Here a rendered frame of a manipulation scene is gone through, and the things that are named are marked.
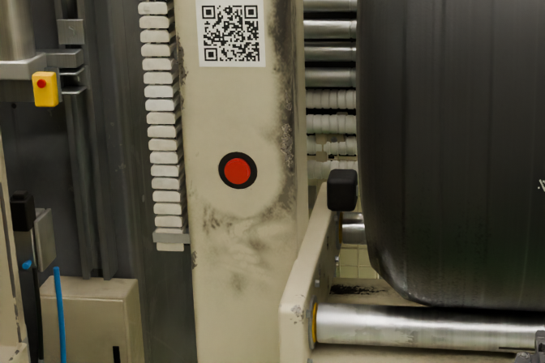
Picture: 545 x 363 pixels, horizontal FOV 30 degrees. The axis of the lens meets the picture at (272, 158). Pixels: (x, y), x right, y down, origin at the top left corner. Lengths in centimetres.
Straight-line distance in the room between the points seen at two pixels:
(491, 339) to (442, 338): 5
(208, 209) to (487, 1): 45
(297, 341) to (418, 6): 40
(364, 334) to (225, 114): 29
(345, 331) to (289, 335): 7
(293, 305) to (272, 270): 12
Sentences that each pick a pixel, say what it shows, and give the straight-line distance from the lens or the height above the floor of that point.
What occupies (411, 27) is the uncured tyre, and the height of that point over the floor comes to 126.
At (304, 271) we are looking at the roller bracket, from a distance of 117.
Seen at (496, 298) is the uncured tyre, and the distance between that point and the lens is 108.
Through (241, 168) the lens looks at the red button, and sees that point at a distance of 116.
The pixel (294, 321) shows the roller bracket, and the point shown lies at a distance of 110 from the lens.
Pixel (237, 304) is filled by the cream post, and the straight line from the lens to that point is 123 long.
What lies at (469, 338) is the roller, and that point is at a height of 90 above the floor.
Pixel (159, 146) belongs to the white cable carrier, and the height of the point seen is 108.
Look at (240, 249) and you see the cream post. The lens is 120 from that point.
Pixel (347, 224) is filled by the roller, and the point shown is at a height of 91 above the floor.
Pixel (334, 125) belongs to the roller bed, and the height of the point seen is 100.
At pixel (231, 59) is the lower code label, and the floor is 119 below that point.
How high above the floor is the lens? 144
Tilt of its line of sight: 18 degrees down
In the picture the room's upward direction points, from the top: 2 degrees counter-clockwise
